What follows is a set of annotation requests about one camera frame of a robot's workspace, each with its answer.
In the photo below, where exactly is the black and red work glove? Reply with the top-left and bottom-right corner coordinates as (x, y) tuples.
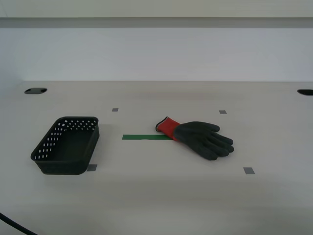
(155, 117), (235, 162)

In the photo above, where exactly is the black perforated plastic basket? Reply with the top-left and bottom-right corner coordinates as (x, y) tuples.
(30, 116), (100, 176)

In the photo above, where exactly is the green tape strip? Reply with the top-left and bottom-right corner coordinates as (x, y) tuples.
(122, 134), (174, 141)

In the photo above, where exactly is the black cable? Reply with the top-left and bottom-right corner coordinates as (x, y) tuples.
(0, 211), (38, 235)

